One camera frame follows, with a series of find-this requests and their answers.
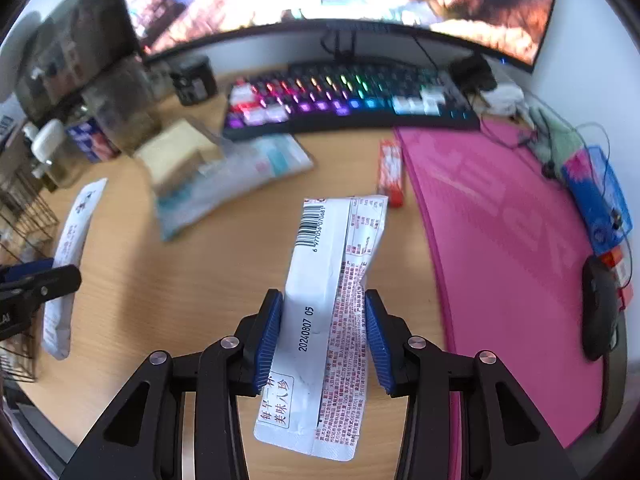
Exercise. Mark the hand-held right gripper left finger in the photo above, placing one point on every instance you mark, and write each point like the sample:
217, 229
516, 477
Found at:
267, 340

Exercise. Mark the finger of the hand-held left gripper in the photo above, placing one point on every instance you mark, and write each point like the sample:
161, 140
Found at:
55, 282
25, 270

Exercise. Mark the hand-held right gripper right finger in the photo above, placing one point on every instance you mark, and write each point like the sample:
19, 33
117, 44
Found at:
377, 340

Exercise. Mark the white sachet with red print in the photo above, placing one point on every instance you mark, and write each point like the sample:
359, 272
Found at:
75, 230
325, 270

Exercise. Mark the clear jar with white lid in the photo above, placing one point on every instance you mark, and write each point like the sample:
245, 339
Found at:
47, 140

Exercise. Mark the blue luncheon meat can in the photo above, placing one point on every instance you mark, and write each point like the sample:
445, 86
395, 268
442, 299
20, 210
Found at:
90, 140

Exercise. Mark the pink desk mat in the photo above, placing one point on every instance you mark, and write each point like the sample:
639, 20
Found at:
500, 235

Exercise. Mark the blue white mask packet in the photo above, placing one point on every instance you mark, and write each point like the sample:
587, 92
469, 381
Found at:
225, 180

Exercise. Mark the red snack stick packet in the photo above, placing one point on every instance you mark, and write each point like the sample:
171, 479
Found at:
391, 170

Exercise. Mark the sliced bread packet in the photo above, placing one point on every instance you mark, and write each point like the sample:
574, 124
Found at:
170, 155

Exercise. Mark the large clear glass jar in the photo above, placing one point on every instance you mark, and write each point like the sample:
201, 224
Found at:
125, 110

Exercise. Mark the black computer mouse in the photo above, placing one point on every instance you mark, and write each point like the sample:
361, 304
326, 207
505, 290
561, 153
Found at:
600, 310

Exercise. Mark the black cabinet with clear doors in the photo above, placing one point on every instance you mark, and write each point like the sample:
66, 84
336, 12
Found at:
75, 35

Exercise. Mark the small dark jar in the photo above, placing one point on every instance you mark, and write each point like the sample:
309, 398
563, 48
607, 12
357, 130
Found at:
192, 82

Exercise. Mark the black backlit keyboard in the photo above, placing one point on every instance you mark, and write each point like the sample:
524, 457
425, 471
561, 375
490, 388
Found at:
350, 95

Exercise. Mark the small orange box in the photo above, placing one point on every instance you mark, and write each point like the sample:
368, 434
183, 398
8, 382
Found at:
617, 275

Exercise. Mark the green cloth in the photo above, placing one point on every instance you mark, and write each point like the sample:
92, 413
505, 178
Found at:
555, 135

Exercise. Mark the white charger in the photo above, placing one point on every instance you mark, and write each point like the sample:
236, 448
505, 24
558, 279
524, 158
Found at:
502, 97

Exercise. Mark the black power adapter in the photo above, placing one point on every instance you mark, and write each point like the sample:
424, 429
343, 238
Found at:
472, 72

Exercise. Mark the printed wall sheet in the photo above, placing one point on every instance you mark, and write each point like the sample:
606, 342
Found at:
10, 120

